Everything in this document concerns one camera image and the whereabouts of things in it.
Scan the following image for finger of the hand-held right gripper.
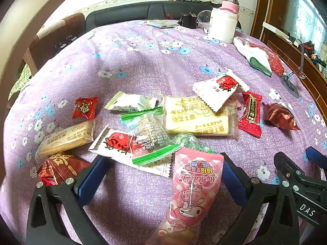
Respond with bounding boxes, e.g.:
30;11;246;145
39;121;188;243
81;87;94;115
274;152;307;184
305;146;327;182

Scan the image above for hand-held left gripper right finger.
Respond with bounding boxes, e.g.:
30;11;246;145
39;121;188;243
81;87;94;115
220;153;311;245

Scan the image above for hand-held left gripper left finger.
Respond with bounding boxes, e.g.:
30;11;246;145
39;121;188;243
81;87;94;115
27;154;114;245

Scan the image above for dark red snack packet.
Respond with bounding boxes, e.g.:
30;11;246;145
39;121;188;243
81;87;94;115
37;152;91;186

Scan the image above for pink cartoon snack packet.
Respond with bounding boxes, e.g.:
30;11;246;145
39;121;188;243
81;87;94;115
147;148;225;245

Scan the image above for white red-print snack packet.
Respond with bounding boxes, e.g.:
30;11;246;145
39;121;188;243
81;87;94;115
192;72;250;113
88;127;174;178

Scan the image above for yellow biscuit packet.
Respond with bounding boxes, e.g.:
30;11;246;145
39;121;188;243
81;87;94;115
162;95;239;136
35;119;95;160

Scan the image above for clear green-striped zip bag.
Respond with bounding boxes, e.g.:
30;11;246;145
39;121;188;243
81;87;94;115
121;107;181;166

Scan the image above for maroon foil snack packet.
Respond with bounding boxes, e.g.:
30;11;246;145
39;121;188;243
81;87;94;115
263;102;300;131

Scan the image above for green foil candy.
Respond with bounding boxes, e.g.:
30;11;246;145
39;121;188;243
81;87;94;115
172;133;217;156

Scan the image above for long red snack packet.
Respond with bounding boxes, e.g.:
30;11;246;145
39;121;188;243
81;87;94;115
238;91;263;137

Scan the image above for metal phone stand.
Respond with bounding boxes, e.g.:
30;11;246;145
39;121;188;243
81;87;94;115
279;43;308;99

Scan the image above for small red cartoon candy packet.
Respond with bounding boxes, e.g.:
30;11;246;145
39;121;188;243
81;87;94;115
72;96;99;120

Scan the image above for white green snack packet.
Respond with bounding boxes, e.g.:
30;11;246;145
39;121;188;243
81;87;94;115
105;91;157;111

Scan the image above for wooden cabinet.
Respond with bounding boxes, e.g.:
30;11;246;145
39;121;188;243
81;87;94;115
261;23;327;102

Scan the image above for red patterned bag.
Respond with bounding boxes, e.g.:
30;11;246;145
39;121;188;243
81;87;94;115
249;43;285;76

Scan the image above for red black gadget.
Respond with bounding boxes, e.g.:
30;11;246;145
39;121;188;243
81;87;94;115
301;42;322;62

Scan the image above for white green-trimmed cloth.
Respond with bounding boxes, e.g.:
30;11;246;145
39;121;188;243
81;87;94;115
233;37;272;77

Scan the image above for green floral cushion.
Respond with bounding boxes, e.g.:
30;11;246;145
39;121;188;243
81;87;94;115
9;65;32;100

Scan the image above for purple floral tablecloth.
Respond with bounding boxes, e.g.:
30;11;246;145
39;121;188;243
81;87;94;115
0;19;327;245

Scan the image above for black clamps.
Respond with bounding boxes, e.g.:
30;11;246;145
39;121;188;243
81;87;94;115
54;36;77;49

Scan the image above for glass panel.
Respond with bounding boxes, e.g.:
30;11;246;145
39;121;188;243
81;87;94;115
276;0;327;54

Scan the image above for brown chair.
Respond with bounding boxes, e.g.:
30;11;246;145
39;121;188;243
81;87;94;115
24;12;86;74

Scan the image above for white plastic jar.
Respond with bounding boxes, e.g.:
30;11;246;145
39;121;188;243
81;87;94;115
208;8;239;42

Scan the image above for clear glass cup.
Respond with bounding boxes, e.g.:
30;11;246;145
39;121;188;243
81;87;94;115
197;10;212;28

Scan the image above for small black box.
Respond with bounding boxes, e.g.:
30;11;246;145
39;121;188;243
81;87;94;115
179;13;198;28

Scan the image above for pink bottle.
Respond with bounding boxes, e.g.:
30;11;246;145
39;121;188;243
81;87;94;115
221;0;241;16

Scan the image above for black sofa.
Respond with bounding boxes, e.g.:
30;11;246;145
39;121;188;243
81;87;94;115
85;1;223;28

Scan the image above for grey booklet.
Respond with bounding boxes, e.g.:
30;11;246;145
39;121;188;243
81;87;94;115
146;19;180;29

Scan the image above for wooden door frame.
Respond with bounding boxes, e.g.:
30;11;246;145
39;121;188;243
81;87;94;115
252;0;272;40

